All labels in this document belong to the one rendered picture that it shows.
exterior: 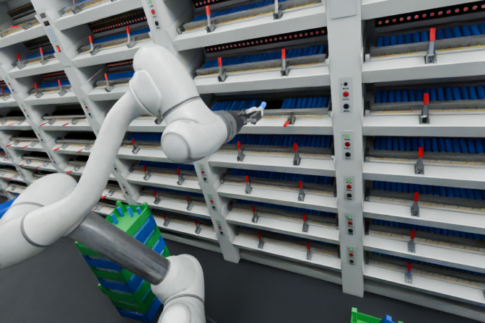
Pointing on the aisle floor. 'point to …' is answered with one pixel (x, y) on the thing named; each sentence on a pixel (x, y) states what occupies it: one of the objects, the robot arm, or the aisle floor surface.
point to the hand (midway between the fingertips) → (254, 112)
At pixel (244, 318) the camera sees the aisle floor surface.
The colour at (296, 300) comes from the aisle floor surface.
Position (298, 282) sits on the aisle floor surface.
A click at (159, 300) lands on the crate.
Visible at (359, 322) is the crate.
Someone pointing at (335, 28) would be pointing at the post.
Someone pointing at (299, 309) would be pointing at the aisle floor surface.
